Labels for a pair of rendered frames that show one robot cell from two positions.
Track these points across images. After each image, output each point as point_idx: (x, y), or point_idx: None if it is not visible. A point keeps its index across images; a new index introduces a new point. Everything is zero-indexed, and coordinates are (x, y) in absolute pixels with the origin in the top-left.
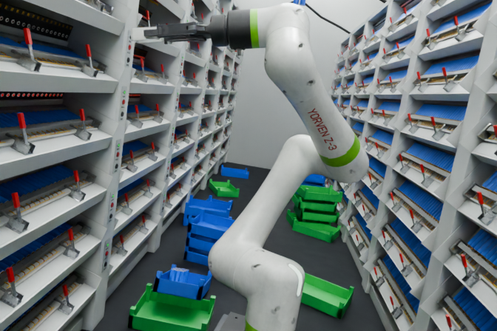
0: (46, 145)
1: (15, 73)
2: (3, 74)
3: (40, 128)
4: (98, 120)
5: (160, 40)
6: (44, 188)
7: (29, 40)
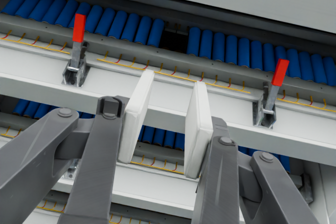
0: (127, 180)
1: (16, 81)
2: None
3: (149, 153)
4: (314, 191)
5: (185, 163)
6: (163, 215)
7: (74, 35)
